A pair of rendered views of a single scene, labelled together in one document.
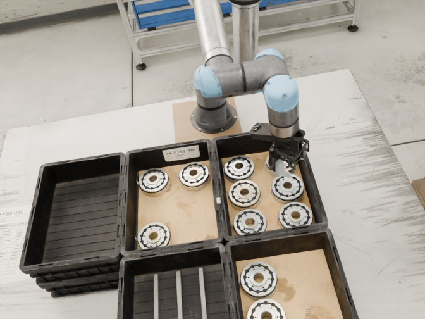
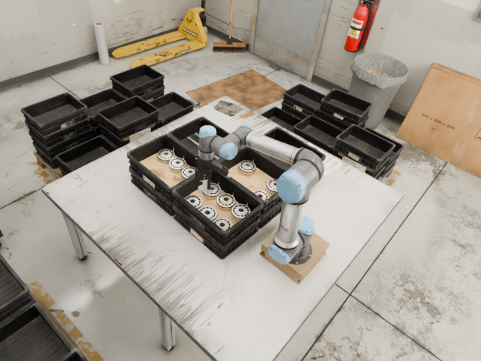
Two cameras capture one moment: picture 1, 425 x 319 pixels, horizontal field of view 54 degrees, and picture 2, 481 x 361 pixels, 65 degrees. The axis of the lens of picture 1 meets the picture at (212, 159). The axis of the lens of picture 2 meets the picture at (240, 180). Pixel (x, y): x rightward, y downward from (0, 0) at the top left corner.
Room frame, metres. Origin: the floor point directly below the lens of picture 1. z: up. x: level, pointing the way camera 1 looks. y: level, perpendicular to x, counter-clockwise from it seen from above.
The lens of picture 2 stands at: (1.61, -1.21, 2.35)
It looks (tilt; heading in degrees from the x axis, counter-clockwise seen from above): 43 degrees down; 124
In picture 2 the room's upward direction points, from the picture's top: 8 degrees clockwise
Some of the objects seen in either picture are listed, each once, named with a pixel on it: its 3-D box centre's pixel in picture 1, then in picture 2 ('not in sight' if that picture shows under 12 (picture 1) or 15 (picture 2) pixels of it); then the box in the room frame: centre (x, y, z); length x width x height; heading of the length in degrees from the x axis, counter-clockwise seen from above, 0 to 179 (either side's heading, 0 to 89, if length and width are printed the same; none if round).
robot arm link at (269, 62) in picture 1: (265, 73); (226, 146); (0.80, -0.17, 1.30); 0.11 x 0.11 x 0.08; 89
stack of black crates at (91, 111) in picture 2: not in sight; (104, 118); (-0.99, 0.32, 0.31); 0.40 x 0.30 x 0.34; 89
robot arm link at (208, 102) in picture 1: (211, 83); (300, 230); (1.21, -0.05, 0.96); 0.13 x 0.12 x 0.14; 89
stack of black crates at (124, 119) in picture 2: not in sight; (131, 133); (-0.60, 0.31, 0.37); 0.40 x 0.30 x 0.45; 89
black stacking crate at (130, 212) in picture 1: (173, 202); (253, 179); (0.77, 0.15, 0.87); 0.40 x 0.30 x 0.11; 177
